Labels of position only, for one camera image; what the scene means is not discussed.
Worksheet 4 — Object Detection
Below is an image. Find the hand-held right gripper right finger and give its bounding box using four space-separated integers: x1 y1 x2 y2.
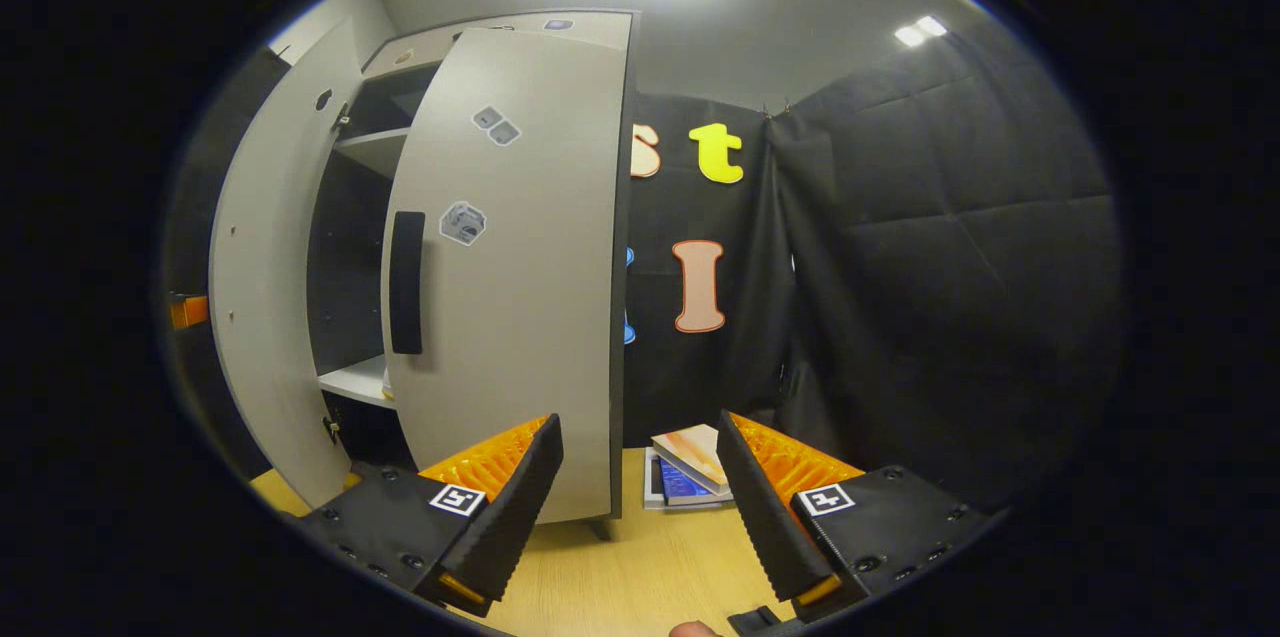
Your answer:
716 411 991 621

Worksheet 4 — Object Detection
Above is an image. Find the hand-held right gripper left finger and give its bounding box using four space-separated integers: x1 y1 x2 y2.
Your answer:
290 414 564 618

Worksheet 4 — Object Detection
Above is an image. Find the grey shoe cabinet door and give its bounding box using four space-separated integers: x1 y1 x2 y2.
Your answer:
208 17 366 508
380 27 631 525

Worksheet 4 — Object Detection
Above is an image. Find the grey shoe cabinet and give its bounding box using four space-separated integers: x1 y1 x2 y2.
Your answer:
305 10 637 543

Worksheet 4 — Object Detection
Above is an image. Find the white book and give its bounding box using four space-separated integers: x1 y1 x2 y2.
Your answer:
643 447 738 511

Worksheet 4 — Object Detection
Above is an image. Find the black backdrop cloth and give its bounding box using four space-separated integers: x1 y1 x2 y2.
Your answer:
625 92 801 448

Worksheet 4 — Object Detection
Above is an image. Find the small ceiling light panel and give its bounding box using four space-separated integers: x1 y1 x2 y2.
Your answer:
893 14 949 48

